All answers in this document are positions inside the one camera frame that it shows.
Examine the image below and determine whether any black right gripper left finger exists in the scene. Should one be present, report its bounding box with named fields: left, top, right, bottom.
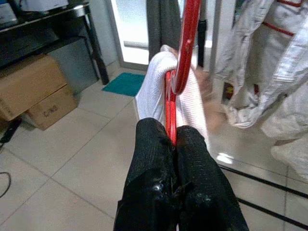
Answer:
left=114, top=117, right=180, bottom=231

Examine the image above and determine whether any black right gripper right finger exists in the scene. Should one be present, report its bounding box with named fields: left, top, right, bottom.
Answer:
left=175, top=125, right=250, bottom=231

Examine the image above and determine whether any plain white shirt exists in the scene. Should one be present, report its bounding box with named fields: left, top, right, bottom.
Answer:
left=134, top=44, right=210, bottom=146

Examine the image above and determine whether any red wire hanger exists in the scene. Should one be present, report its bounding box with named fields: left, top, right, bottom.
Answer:
left=165, top=0, right=202, bottom=147
left=263, top=0, right=304, bottom=37

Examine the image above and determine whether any teal floor mat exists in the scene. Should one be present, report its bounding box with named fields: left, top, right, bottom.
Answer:
left=101, top=72, right=146, bottom=98

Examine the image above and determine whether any small brown cardboard box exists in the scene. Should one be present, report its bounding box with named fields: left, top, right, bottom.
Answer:
left=26, top=84, right=78, bottom=131

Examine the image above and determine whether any white grey patterned garment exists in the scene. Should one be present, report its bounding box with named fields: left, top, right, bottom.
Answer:
left=215, top=0, right=308, bottom=183

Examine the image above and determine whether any grey panel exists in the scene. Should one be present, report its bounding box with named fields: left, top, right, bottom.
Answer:
left=47, top=38, right=100, bottom=95

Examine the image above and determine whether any black power strip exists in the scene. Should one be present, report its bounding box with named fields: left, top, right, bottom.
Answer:
left=0, top=117, right=23, bottom=145

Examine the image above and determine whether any large brown cardboard box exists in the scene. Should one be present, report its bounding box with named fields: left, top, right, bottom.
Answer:
left=0, top=54, right=68, bottom=122

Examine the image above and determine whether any grey curtain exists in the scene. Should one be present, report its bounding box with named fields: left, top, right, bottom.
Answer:
left=146, top=0, right=182, bottom=62

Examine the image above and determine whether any black desk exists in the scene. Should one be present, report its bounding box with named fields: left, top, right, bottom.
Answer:
left=0, top=1, right=110, bottom=86

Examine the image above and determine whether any white box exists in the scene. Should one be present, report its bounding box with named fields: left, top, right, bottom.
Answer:
left=20, top=0, right=70, bottom=12
left=0, top=4, right=18, bottom=25

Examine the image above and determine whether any black floor cable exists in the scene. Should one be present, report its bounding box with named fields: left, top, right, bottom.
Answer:
left=0, top=171, right=12, bottom=199

